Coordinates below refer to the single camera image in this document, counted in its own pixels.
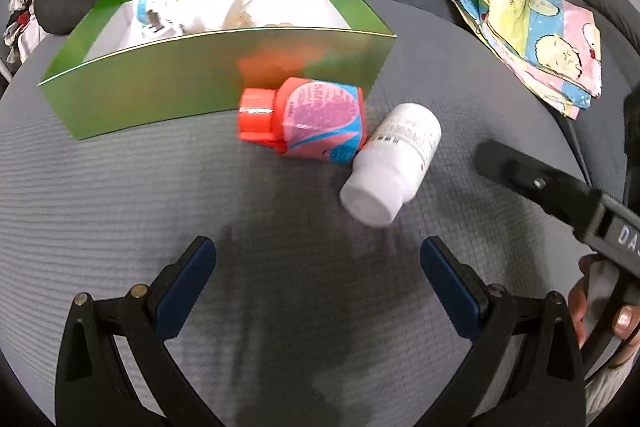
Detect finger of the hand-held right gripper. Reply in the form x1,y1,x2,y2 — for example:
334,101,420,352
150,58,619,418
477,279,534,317
474,139,604,234

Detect white bottle orange blue label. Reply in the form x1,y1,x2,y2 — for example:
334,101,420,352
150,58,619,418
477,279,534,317
133,0,222,40

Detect grey sofa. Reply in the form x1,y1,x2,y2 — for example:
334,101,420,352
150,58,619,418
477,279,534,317
0,0,640,427

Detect green cardboard box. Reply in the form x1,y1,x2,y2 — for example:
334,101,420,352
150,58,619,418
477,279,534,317
37,0,399,142

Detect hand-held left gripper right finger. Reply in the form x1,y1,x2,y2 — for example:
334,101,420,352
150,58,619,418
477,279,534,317
419,235,589,427

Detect beige hair claw clip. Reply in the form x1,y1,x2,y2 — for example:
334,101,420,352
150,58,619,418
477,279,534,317
219,0,262,30

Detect white patterned cloth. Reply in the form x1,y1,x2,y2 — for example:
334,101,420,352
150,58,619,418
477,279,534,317
0,0,47,60

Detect plain white pill bottle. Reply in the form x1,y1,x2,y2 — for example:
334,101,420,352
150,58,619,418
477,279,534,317
339,102,443,229

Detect person's right hand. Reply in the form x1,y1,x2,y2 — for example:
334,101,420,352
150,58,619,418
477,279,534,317
566,254,640,365

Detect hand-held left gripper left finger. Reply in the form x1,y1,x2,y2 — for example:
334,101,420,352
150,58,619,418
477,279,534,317
54,235,222,427

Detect orange bottle pink label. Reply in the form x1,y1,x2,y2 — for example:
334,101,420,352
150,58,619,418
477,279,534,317
237,77,369,166

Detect cartoon printed cloth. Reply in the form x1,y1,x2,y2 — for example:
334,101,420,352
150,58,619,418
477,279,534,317
442,0,604,121

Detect person's right forearm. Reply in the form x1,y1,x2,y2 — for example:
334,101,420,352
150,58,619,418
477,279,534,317
584,353,635,417

